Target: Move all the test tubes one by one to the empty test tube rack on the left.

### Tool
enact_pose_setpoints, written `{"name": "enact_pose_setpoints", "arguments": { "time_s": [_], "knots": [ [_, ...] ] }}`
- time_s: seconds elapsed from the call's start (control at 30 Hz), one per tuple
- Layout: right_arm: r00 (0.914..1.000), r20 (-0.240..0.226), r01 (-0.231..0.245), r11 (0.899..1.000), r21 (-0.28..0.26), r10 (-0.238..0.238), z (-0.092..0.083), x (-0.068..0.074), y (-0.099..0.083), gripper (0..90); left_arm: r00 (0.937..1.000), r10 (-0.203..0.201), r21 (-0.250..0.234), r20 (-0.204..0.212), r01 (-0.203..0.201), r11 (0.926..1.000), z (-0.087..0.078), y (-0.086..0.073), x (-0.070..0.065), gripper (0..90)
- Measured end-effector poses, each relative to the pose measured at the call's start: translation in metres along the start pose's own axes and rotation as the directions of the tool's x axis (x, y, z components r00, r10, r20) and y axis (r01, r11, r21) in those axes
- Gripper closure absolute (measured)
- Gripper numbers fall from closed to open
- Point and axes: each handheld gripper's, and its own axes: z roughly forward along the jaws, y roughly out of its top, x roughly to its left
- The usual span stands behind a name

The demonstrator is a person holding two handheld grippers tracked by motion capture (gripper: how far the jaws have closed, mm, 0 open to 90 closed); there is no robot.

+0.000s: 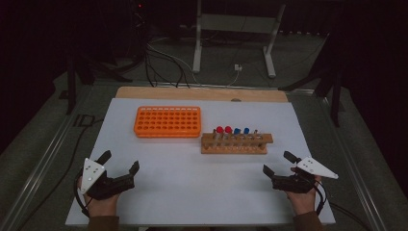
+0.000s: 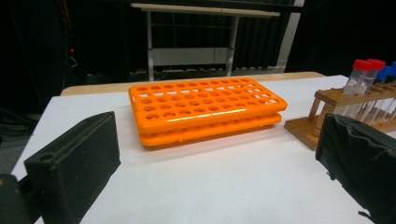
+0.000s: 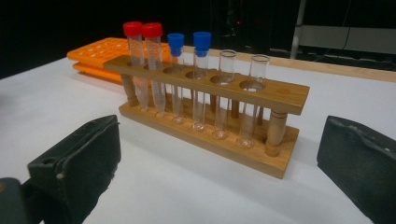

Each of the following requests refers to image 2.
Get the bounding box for white metal-framed desk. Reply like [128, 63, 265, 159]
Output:
[130, 2, 281, 82]

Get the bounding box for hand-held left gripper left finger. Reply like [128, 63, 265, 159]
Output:
[23, 110, 121, 224]

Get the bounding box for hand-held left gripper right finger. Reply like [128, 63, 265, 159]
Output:
[315, 113, 396, 224]

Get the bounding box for orange plastic test tube rack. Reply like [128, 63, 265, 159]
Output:
[128, 77, 288, 151]

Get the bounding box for wooden test tube rack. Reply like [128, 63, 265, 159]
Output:
[283, 78, 396, 152]

